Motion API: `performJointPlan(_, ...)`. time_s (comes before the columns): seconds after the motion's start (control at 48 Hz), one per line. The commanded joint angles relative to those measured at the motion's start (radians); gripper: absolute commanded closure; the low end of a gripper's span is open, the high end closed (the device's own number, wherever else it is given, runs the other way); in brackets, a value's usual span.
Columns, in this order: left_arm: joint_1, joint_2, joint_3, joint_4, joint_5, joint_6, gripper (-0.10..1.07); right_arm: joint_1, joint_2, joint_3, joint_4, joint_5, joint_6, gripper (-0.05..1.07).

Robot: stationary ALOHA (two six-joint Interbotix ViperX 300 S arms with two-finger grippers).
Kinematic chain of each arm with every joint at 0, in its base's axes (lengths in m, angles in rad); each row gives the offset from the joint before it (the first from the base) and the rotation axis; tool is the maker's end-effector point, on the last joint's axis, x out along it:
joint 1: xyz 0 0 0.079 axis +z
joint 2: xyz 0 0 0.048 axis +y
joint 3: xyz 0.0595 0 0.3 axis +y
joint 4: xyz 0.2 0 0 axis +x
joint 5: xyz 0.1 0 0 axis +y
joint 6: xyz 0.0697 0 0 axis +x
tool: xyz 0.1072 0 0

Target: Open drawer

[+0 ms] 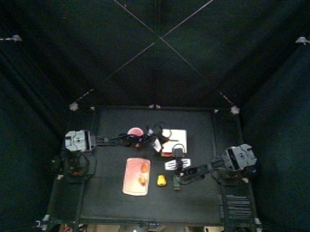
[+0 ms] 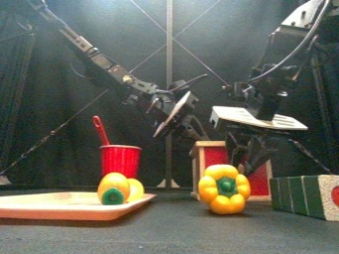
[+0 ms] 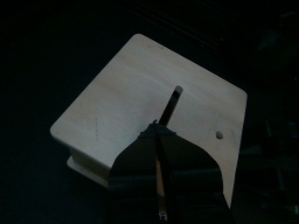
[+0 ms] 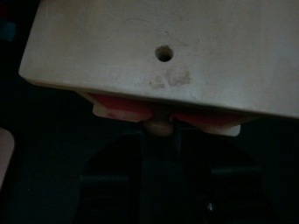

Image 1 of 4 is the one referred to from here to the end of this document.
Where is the pink cup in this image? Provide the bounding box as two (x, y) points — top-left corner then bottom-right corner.
(126, 127), (146, 138)

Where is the light wooden box with slot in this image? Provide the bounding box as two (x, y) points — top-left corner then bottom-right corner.
(160, 129), (188, 152)

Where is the yellow toy food piece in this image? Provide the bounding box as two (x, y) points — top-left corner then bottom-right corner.
(156, 174), (167, 188)

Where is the pink cutting board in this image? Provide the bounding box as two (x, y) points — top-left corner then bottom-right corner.
(122, 157), (151, 197)

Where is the white slotted spatula black handle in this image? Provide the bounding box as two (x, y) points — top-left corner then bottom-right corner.
(163, 158), (192, 191)

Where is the thin white cord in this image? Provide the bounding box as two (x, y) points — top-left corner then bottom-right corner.
(74, 0), (215, 103)
(112, 0), (237, 107)

